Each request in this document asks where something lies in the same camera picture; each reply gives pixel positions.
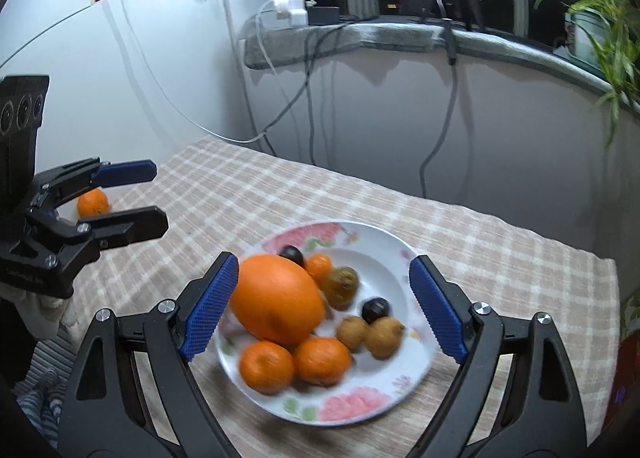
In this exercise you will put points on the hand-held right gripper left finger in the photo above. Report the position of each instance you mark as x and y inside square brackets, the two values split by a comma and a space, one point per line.
[210, 309]

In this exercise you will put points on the striped cloth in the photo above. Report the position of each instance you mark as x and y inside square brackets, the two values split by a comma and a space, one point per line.
[42, 388]

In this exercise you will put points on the black power adapter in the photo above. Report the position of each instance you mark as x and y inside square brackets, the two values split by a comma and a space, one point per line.
[324, 14]

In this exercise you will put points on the grey windowsill cloth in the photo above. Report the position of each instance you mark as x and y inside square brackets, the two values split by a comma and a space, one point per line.
[380, 35]

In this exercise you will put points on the small tangerine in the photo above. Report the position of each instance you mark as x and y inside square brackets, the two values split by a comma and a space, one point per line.
[318, 266]

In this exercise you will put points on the brown kiwi fruit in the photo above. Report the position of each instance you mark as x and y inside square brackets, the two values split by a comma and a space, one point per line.
[384, 336]
[352, 333]

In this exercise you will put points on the checked beige tablecloth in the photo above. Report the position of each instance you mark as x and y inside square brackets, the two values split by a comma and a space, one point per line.
[350, 193]

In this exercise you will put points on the person's left hand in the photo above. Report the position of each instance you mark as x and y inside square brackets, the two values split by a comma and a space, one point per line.
[45, 313]

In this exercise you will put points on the large orange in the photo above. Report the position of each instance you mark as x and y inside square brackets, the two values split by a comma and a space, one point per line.
[277, 300]

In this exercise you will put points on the red box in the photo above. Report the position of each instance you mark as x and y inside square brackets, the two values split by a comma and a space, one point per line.
[625, 383]

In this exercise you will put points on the white power adapter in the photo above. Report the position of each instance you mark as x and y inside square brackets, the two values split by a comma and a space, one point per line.
[292, 10]

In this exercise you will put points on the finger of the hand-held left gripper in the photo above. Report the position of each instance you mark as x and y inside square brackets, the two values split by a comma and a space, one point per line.
[130, 228]
[127, 172]

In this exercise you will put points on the floral white plate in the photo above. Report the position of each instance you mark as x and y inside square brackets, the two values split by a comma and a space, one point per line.
[390, 263]

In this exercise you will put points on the potted spider plant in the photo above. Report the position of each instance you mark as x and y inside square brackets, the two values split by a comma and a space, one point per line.
[600, 23]

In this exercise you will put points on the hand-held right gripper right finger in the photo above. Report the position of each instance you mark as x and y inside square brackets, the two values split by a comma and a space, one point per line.
[437, 310]

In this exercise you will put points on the dark plum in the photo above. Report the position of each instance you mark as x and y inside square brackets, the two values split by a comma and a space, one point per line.
[291, 254]
[376, 309]

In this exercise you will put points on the green packet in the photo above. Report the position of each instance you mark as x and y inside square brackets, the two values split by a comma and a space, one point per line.
[632, 313]

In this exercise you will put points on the greenish kiwi fruit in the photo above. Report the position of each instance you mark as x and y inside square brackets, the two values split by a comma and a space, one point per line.
[341, 286]

